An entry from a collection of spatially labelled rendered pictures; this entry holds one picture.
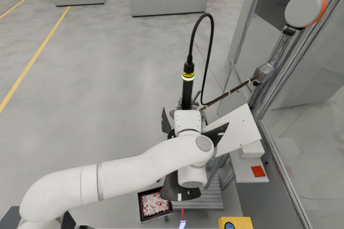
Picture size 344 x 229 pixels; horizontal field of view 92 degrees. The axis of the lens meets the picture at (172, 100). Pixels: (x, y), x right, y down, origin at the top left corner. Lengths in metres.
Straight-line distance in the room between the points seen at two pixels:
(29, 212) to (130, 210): 1.77
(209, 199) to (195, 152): 1.75
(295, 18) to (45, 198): 1.18
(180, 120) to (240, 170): 0.97
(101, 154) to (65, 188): 2.11
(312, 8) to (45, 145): 3.10
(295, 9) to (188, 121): 0.79
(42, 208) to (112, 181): 0.14
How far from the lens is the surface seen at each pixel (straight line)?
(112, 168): 0.47
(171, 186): 1.02
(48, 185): 0.49
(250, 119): 1.12
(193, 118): 0.61
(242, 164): 1.52
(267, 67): 1.18
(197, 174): 0.50
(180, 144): 0.44
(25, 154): 3.10
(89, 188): 0.47
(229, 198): 2.32
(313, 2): 1.07
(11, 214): 1.19
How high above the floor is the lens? 2.16
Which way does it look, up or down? 47 degrees down
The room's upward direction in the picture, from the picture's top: straight up
